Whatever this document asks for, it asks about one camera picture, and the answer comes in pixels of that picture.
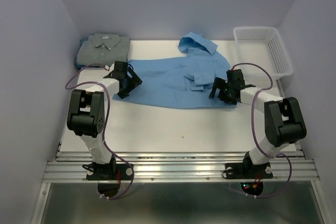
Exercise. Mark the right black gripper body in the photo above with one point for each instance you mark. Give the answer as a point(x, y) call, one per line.
point(224, 93)

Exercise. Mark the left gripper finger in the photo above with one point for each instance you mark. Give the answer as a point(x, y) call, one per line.
point(124, 90)
point(134, 78)

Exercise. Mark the light blue long sleeve shirt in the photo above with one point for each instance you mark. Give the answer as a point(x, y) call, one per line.
point(181, 82)

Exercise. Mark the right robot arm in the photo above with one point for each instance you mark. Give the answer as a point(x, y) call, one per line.
point(283, 119)

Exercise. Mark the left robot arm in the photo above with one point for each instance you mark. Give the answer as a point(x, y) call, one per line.
point(89, 110)

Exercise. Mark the folded blue shirt under grey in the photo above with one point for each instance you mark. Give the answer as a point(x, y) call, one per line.
point(76, 64)

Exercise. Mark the white plastic basket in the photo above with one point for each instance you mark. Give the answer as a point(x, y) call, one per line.
point(263, 46)

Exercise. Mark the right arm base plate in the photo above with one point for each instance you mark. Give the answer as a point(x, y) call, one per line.
point(245, 172)

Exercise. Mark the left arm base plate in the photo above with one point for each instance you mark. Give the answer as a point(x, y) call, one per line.
point(113, 172)

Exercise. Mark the aluminium rail frame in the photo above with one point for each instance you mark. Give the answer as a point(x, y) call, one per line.
point(191, 153)

